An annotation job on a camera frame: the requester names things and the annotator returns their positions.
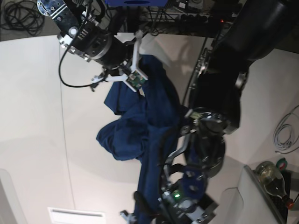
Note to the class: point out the clear glass bottle red cap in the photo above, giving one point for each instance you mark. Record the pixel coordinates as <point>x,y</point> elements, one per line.
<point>273,182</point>

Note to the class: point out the blue plastic crate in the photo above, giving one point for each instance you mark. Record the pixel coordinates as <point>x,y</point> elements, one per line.
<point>135,3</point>

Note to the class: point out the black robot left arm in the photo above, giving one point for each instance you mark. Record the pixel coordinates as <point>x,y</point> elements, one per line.
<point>179,161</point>

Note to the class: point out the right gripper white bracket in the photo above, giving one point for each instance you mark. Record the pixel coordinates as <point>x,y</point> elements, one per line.
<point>119,60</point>

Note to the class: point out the dark blue t-shirt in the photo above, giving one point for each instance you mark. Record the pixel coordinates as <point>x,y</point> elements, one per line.
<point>147,128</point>

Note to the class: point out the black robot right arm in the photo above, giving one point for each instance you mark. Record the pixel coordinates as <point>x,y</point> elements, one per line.
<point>81,35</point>

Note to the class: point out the black power strip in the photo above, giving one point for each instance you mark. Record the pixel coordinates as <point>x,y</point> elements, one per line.
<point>201,19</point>

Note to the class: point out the green tape roll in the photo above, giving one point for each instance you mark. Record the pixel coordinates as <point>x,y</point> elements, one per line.
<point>282,164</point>

